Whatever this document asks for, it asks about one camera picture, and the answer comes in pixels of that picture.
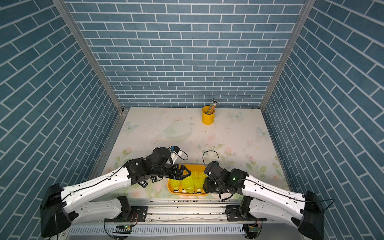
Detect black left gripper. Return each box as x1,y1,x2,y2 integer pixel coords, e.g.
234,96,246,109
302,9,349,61
150,163,193,181

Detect yellow-green shuttlecock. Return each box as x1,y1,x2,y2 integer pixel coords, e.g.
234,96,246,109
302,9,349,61
181,176,195,194
169,179,181,193
192,171,207,194

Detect orange plastic storage box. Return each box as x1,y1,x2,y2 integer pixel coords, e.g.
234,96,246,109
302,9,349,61
167,165,209,197

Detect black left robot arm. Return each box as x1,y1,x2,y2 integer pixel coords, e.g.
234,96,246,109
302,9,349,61
40,146,192,238

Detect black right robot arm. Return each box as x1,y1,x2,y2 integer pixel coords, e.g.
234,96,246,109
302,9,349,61
203,161,325,240

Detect black robot base joint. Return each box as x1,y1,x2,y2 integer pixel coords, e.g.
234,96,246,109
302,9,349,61
225,196,259,222

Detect black loose gripper finger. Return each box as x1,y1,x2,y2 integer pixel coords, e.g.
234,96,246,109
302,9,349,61
151,176,158,183
138,181,149,189

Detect yellow pen holder cup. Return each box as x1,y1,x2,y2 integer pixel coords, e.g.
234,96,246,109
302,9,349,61
202,106,215,126

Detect black left base joint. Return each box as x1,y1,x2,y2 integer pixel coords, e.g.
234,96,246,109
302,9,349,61
105,197,148,223

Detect pencils in cup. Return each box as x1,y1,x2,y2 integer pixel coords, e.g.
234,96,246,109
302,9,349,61
206,99,217,115

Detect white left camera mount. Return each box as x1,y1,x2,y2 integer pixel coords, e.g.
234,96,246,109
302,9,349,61
169,146,183,165

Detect aluminium table edge rail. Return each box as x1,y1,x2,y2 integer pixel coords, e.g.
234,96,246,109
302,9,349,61
89,109,129,180

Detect aluminium right corner post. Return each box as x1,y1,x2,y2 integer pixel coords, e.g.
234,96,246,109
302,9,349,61
260,0,316,112

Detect aluminium corner frame post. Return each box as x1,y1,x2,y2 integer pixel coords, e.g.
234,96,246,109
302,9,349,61
52,0,124,113

